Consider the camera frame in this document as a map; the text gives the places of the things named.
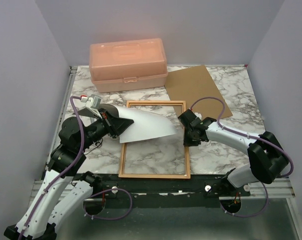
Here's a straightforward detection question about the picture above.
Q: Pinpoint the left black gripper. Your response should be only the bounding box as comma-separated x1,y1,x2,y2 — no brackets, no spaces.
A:
78,107,135,151

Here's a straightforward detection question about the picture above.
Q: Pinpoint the landscape photo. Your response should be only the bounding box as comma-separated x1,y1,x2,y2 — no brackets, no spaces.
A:
78,104,178,145

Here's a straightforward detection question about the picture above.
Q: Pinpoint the brown fibreboard backing board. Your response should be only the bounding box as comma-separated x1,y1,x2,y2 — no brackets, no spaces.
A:
165,66,232,119

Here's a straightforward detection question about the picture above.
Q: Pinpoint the orange wooden picture frame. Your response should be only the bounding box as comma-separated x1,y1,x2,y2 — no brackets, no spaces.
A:
118,100,191,179

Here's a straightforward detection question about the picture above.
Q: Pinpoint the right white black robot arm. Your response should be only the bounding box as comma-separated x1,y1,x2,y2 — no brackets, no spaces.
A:
178,109,289,196

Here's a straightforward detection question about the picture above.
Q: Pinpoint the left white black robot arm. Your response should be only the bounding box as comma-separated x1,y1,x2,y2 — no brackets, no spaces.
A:
4,110,134,240

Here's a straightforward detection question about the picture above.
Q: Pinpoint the silver combination wrench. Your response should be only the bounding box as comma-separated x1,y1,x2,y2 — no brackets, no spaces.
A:
94,139,103,148

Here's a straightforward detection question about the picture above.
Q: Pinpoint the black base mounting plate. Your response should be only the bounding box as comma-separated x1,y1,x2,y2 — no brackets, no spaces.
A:
40,172,251,208

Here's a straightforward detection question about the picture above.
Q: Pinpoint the translucent orange plastic toolbox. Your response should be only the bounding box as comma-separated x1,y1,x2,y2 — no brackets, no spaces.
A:
89,38,168,93

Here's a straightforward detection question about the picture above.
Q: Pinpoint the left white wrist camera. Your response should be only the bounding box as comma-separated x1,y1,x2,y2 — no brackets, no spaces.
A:
80,94,102,113

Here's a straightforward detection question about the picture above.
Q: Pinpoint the aluminium extrusion rail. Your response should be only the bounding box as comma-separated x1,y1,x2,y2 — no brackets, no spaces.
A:
30,178,295,203

